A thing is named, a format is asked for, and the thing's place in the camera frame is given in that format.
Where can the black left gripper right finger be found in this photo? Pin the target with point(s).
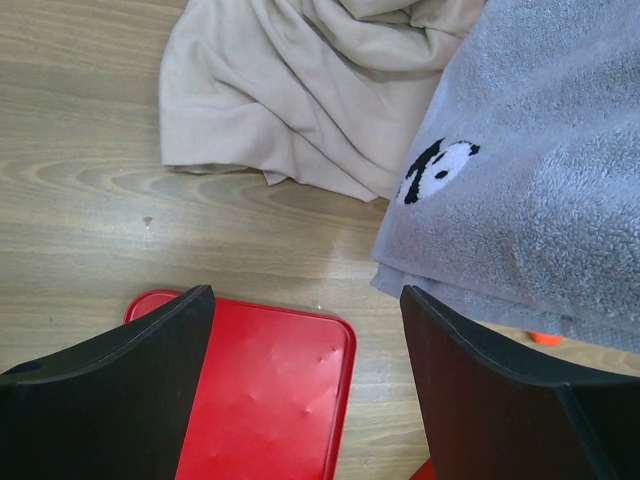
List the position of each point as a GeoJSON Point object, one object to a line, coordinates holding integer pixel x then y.
{"type": "Point", "coordinates": [493, 408]}

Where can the red tin lid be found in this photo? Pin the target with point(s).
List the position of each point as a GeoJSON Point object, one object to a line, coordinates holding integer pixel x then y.
{"type": "Point", "coordinates": [272, 396]}

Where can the grey hanging towel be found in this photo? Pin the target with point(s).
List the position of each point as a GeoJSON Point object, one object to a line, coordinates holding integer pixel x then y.
{"type": "Point", "coordinates": [518, 203]}

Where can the orange hanging shorts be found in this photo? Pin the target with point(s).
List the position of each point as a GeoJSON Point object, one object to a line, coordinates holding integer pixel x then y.
{"type": "Point", "coordinates": [545, 339]}

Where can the red chocolate box tray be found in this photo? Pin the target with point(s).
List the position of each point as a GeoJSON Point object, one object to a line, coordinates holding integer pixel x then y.
{"type": "Point", "coordinates": [425, 472]}

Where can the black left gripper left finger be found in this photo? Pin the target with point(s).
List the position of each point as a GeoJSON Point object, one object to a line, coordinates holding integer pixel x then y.
{"type": "Point", "coordinates": [116, 406]}

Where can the beige crumpled cloth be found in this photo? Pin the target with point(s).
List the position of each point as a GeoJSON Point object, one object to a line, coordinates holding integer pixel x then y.
{"type": "Point", "coordinates": [326, 93]}

